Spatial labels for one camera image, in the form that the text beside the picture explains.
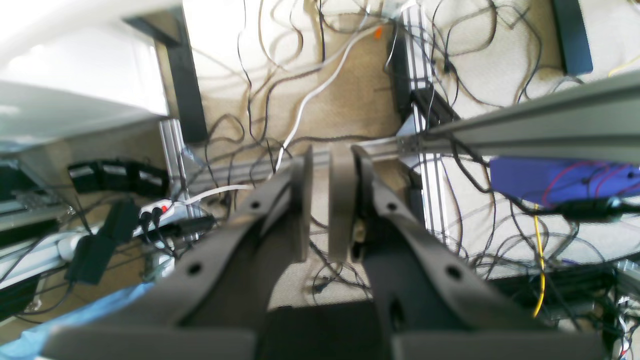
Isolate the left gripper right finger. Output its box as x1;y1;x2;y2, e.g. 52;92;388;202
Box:
327;145;546;332

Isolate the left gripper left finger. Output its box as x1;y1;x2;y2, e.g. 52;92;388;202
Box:
98;147;314;329

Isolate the white power strip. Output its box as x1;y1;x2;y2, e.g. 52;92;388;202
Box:
138;199;188;221

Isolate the black power adapter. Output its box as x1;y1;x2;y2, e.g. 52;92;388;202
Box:
64;198;141;285

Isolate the blue electronics box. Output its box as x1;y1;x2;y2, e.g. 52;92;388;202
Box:
489;156;640;207

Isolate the black table leg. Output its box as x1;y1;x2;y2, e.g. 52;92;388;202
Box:
124;5;208;145

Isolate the yellow floor cable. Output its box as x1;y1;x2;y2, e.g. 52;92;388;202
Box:
531;202;547;319

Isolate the silver aluminium frame rail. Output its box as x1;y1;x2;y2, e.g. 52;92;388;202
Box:
397;71;640;164

